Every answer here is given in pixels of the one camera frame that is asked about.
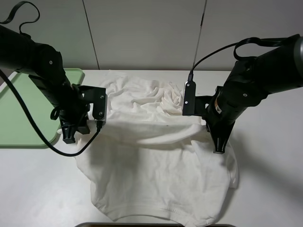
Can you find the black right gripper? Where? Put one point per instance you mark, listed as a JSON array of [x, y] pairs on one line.
[[220, 129]]

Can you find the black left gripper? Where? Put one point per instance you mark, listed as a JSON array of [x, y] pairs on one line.
[[72, 112]]

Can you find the white short sleeve shirt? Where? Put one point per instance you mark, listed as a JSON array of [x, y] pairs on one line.
[[150, 160]]

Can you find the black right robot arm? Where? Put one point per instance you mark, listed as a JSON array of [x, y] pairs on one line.
[[252, 79]]

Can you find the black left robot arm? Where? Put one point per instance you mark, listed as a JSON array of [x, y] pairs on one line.
[[44, 66]]

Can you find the green plastic tray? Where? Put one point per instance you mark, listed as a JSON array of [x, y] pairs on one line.
[[15, 129]]

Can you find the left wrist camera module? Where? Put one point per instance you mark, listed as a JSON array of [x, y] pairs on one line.
[[99, 111]]

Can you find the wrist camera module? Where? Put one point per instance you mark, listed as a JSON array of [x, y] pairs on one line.
[[188, 108], [99, 111]]

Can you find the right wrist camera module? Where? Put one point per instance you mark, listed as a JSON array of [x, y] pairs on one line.
[[188, 108]]

